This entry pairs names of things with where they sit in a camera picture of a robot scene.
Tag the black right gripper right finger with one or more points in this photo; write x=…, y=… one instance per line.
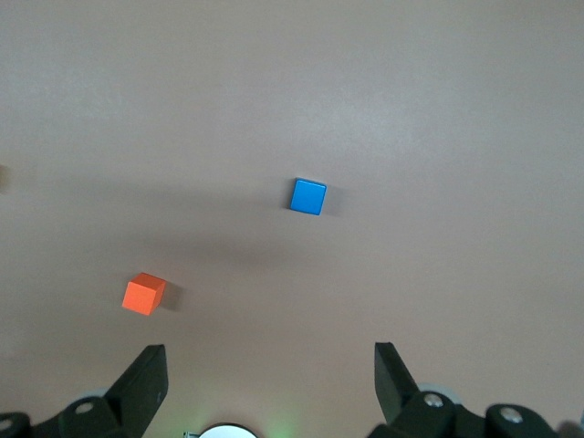
x=394, y=392

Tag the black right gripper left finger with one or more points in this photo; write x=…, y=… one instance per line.
x=132, y=397

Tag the blue wooden block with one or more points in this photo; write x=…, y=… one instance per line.
x=308, y=197

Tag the orange wooden block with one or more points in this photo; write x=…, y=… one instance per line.
x=142, y=295

